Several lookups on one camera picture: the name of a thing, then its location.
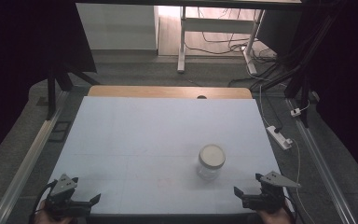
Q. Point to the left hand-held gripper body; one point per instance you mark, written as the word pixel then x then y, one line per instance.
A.
pixel 62 186

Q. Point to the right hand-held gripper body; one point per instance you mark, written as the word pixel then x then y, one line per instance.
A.
pixel 268 197

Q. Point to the clear glass jar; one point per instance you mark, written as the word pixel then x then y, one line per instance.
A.
pixel 208 173

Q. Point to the cream round jar lid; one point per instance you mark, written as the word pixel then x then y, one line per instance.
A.
pixel 212 156

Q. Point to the person's right hand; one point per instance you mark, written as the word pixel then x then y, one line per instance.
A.
pixel 276 218

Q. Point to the person's left hand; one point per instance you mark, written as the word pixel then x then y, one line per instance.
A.
pixel 46 219

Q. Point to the white power strip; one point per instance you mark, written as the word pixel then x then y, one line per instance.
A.
pixel 279 137

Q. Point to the small white adapter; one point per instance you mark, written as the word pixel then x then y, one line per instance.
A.
pixel 296 112

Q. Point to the white table cover sheet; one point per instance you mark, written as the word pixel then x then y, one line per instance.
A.
pixel 143 140

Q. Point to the black metal stand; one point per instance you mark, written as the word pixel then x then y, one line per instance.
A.
pixel 52 90
pixel 301 81

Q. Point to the wooden table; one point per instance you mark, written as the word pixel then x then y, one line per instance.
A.
pixel 155 92

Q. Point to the black curtain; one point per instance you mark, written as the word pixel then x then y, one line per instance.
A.
pixel 348 77
pixel 15 68

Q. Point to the aluminium floor rail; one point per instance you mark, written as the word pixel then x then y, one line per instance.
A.
pixel 323 168
pixel 28 161

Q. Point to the white desk frame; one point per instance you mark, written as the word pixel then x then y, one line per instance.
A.
pixel 217 25

